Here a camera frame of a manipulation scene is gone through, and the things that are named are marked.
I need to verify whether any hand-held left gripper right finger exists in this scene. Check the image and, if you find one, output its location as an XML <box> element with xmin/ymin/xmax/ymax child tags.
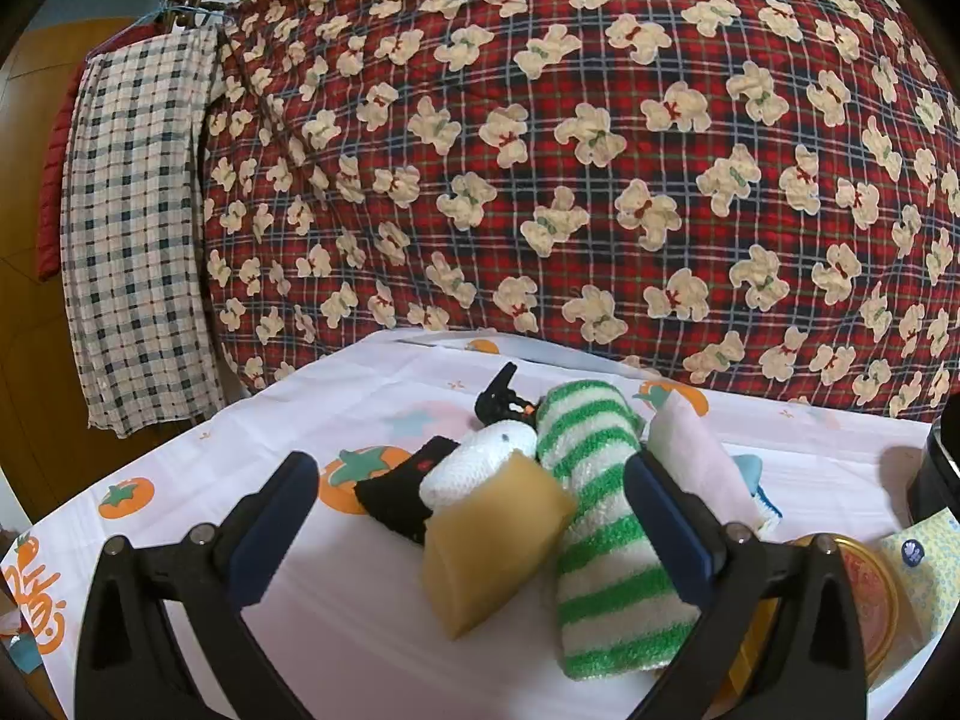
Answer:
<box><xmin>624</xmin><ymin>451</ymin><xmax>871</xmax><ymax>720</ymax></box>

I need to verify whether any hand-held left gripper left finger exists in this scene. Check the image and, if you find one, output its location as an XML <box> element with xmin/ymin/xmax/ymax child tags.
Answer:
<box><xmin>73</xmin><ymin>451</ymin><xmax>321</xmax><ymax>720</ymax></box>

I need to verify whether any green striped fuzzy sock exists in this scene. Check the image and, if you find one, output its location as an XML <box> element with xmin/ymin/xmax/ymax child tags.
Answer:
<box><xmin>534</xmin><ymin>381</ymin><xmax>702</xmax><ymax>680</ymax></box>

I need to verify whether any black fuzzy sock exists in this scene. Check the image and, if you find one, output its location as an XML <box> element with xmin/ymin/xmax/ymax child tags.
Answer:
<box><xmin>352</xmin><ymin>436</ymin><xmax>462</xmax><ymax>545</ymax></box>

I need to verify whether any yellow sponge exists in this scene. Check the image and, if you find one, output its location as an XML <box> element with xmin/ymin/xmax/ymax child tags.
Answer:
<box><xmin>420</xmin><ymin>450</ymin><xmax>578</xmax><ymax>642</ymax></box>

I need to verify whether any pink cloth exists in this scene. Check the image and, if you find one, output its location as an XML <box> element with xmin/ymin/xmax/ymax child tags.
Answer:
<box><xmin>646</xmin><ymin>394</ymin><xmax>762</xmax><ymax>533</ymax></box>

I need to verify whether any persimmon print tablecloth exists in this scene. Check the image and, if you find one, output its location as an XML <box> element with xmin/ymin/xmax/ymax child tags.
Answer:
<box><xmin>0</xmin><ymin>326</ymin><xmax>938</xmax><ymax>720</ymax></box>

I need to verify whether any white fuzzy sock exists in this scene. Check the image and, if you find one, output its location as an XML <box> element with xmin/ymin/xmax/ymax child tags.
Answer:
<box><xmin>418</xmin><ymin>420</ymin><xmax>539</xmax><ymax>511</ymax></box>

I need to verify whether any round orange tin lid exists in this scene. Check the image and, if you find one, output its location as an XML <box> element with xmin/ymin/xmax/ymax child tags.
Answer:
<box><xmin>720</xmin><ymin>532</ymin><xmax>901</xmax><ymax>698</ymax></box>

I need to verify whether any dark rounded object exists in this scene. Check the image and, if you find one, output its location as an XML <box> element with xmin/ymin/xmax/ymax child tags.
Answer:
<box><xmin>906</xmin><ymin>416</ymin><xmax>960</xmax><ymax>530</ymax></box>

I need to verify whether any red plaid bear print blanket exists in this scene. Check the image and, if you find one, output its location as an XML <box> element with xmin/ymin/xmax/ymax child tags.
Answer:
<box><xmin>199</xmin><ymin>0</ymin><xmax>960</xmax><ymax>425</ymax></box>

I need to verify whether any checked cloth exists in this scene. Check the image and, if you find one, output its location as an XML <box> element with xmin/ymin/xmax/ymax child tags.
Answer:
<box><xmin>60</xmin><ymin>26</ymin><xmax>230</xmax><ymax>440</ymax></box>

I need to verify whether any red quilted garment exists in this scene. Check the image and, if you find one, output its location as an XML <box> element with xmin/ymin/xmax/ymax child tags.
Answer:
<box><xmin>36</xmin><ymin>64</ymin><xmax>87</xmax><ymax>282</ymax></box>

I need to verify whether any blue wire hanger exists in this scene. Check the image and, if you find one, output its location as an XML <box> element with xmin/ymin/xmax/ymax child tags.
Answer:
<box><xmin>86</xmin><ymin>0</ymin><xmax>226</xmax><ymax>61</ymax></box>

